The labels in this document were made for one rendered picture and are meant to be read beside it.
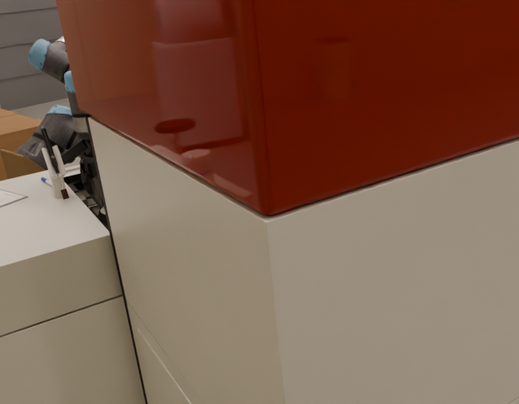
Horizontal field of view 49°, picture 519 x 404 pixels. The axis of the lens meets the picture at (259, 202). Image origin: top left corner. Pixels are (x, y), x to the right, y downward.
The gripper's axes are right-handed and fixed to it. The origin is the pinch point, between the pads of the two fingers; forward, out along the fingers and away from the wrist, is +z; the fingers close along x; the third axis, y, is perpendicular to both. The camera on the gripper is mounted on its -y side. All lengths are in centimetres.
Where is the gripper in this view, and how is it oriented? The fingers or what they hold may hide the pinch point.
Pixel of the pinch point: (98, 202)
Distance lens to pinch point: 162.0
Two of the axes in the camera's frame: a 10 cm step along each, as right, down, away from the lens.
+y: 9.4, 0.3, -3.4
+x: 3.3, -3.7, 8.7
